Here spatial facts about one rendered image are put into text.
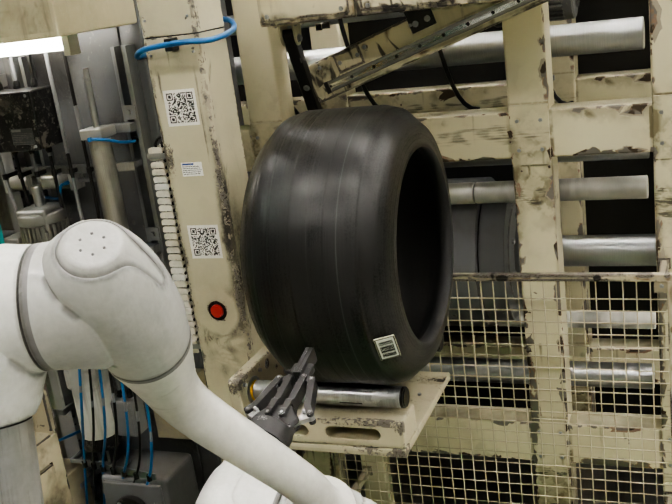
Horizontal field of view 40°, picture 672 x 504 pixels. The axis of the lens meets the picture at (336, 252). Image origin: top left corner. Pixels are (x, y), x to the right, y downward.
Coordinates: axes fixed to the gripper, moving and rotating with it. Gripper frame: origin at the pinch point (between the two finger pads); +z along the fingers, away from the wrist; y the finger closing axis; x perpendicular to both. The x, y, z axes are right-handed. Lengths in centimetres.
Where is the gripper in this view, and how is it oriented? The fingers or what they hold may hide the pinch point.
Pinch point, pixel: (305, 365)
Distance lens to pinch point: 165.6
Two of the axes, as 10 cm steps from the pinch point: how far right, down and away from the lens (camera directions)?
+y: -9.3, 0.1, 3.7
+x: 2.1, 8.4, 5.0
